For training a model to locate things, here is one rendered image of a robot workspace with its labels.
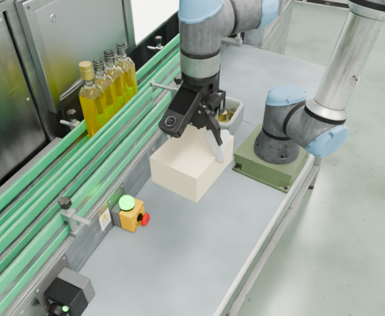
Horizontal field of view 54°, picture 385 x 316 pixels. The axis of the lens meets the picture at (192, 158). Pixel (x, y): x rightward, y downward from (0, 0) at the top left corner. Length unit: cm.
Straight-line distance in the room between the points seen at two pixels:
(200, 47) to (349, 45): 45
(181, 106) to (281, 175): 59
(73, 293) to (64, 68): 66
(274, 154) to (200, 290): 48
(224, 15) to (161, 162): 32
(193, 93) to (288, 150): 57
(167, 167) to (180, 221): 40
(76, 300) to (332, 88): 82
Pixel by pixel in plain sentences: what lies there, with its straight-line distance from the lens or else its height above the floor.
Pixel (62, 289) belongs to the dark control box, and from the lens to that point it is 100.
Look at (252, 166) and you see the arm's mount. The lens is 127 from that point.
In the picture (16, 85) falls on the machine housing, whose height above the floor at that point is 111.
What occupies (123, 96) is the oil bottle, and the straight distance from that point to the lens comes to 126.
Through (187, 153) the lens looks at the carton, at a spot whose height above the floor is 113.
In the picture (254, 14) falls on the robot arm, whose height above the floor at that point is 141.
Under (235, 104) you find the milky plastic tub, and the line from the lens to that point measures 150.
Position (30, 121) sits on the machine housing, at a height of 98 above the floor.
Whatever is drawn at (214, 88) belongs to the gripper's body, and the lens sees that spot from 79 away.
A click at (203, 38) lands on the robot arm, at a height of 139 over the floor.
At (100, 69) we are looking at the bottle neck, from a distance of 115.
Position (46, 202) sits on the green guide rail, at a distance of 103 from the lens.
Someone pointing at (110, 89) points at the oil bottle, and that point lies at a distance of 118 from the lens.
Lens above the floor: 167
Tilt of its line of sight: 43 degrees down
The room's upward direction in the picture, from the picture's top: straight up
